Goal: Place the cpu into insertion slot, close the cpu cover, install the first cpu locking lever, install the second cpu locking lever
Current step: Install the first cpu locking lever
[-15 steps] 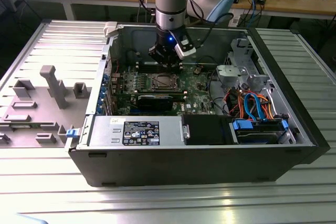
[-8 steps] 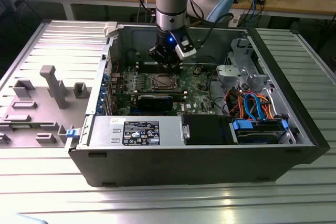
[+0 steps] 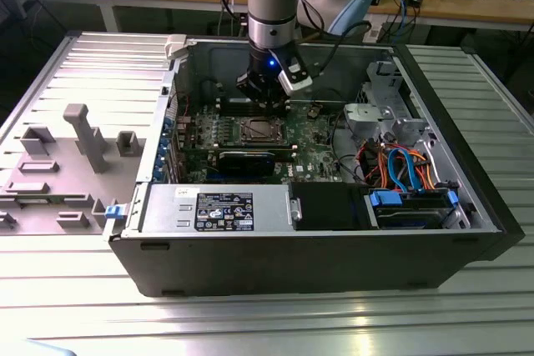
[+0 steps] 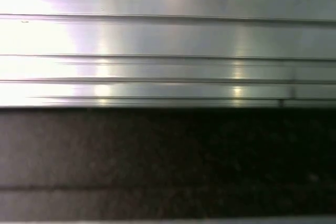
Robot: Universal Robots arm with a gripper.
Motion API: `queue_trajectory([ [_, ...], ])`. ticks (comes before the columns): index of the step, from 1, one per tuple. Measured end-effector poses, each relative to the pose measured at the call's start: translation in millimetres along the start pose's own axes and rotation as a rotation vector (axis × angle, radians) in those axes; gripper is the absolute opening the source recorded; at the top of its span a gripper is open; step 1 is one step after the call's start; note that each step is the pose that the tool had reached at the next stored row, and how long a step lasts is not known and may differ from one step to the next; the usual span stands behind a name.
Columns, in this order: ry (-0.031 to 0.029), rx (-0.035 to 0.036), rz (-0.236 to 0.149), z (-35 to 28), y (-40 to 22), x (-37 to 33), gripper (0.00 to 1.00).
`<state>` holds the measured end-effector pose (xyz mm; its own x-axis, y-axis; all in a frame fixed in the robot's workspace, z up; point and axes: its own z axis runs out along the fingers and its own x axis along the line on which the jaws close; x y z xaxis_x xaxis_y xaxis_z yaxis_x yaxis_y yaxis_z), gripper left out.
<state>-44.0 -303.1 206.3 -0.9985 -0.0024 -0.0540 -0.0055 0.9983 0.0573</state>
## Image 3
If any grey power supply unit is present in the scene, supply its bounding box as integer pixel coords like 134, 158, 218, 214
139, 183, 294, 235

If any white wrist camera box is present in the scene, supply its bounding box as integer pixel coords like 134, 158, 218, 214
277, 62, 314, 94

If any silver drive cage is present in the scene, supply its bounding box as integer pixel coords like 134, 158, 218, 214
342, 59, 437, 143

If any CPU socket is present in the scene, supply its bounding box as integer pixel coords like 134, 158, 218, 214
235, 116, 290, 144

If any blue case latch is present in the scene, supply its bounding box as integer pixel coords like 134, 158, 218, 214
105, 203, 127, 221

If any blue wire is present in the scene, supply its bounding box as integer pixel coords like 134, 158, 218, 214
386, 148, 423, 193

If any grey parts rack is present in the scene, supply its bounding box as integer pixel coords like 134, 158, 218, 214
0, 103, 148, 237

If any black PC case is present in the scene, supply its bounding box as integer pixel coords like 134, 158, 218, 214
102, 33, 526, 299

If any silver CPU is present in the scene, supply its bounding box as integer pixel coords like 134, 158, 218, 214
248, 122, 279, 139

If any white power strip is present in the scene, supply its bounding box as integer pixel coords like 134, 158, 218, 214
361, 18, 387, 43

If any black camera cable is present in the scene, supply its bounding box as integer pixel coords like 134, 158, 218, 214
296, 0, 371, 82

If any orange wire bundle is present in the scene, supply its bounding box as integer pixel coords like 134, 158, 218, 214
361, 143, 439, 193

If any green motherboard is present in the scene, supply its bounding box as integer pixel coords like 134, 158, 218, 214
174, 97, 358, 185

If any pale blue object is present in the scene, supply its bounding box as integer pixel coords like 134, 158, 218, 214
23, 338, 78, 356

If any red wire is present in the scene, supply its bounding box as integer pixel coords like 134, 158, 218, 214
354, 138, 380, 185

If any metal socket cover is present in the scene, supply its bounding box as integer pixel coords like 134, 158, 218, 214
239, 117, 287, 143

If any black graphics card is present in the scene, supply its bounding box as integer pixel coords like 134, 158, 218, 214
215, 148, 277, 178

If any blue network cable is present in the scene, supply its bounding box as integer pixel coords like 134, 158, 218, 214
395, 0, 410, 36

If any hard disk in blue carrier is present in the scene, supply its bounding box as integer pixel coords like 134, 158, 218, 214
365, 188, 462, 231

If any pale grey case latch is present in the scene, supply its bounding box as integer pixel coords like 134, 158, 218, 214
164, 33, 189, 60

